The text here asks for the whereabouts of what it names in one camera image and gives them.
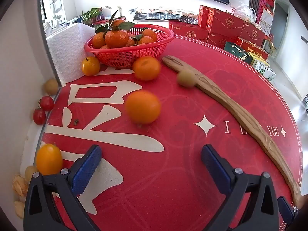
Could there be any wooden toy sword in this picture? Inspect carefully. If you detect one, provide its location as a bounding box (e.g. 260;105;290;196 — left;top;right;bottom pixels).
162;55;302;206

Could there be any red plastic basket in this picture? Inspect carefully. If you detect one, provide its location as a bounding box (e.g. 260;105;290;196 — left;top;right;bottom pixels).
84;24;175;68

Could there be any small orange kumquat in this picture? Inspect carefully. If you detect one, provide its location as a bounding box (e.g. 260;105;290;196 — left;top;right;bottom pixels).
81;56;101;76
36;144;63;176

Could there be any red cherry tomato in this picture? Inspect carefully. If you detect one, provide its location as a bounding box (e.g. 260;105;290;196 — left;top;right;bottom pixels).
33;108;47;126
39;96;55;112

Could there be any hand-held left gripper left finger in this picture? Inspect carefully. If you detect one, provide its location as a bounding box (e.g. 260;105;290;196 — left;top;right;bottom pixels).
23;145;103;231

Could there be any round orange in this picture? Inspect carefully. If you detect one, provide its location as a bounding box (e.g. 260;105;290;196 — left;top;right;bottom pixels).
133;56;161;81
125;90;161;125

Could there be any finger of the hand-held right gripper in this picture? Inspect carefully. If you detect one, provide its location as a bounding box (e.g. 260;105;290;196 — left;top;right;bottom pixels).
277;196;298;225

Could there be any pile of leafy tangerines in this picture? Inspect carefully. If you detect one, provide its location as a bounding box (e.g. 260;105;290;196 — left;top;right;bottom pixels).
92;10;158;50

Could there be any white paper towel roll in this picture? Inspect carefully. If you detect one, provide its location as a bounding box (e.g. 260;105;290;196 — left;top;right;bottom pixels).
46;23;109;87

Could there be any brown longan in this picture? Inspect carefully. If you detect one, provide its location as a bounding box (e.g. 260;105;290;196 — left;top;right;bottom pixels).
43;78;59;95
177;70;195;88
25;166;38;182

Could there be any red printed table mat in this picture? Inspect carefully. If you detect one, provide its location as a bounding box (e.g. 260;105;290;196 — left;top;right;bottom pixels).
38;34;304;231

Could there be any white desk calendar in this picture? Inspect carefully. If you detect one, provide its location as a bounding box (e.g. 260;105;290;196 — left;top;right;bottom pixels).
259;8;275;35

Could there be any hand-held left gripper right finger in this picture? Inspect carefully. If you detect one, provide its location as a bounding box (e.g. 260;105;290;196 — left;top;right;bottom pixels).
202;144;280;231

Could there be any stack of red gift boxes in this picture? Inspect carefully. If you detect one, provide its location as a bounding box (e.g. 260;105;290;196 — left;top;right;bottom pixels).
168;5;266;50

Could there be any green potted plant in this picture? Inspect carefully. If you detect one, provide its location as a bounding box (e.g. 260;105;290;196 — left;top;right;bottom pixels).
81;7;104;26

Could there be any clear plastic bag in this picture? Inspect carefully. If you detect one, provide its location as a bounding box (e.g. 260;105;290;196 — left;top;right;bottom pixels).
230;1;257;24

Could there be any dark green gift box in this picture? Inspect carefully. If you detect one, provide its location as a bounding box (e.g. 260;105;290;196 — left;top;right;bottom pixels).
224;41;255;64

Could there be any red gold fruit box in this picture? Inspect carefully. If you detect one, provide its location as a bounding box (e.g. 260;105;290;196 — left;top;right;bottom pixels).
237;37;270;60

